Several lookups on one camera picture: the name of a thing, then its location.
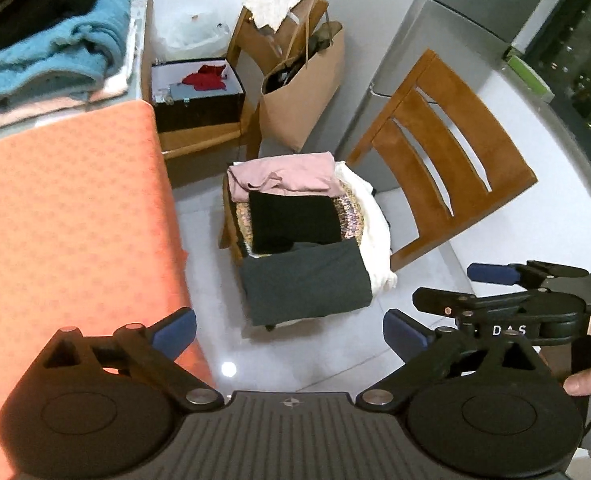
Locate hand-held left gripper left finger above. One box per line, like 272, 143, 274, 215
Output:
40, 306, 225, 413

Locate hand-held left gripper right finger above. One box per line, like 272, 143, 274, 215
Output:
355, 308, 543, 413

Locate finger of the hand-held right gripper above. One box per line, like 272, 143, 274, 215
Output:
467, 260, 590, 289
412, 286, 482, 324

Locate dark grey pants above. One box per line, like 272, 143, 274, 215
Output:
239, 241, 373, 327

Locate pale pink folded clothes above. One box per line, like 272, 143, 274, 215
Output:
0, 45, 137, 132

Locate person's right hand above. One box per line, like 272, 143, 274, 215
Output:
563, 365, 591, 398

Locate white blanket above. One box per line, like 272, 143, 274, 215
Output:
333, 161, 399, 297

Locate wooden slat-back chair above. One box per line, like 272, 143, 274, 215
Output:
220, 49, 539, 332

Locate orange flower-print mat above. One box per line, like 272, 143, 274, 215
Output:
0, 100, 220, 480

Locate black folded garment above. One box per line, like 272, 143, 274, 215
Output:
248, 191, 345, 256

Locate pink folded garment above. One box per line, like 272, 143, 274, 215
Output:
227, 152, 345, 206

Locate black storage box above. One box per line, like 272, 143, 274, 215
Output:
150, 57, 247, 134

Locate brown paper bag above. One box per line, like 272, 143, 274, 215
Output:
260, 21, 346, 153

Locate grey refrigerator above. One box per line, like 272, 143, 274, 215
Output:
345, 0, 583, 194

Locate red garment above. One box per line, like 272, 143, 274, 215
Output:
182, 64, 227, 94

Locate clear plastic bag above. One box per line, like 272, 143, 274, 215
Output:
158, 9, 235, 64

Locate wooden chair with paper bag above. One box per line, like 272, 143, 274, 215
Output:
160, 0, 329, 162

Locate checked patterned tablecloth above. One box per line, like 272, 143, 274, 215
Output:
123, 0, 155, 104

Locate teal knit sweater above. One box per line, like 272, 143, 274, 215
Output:
0, 0, 132, 114

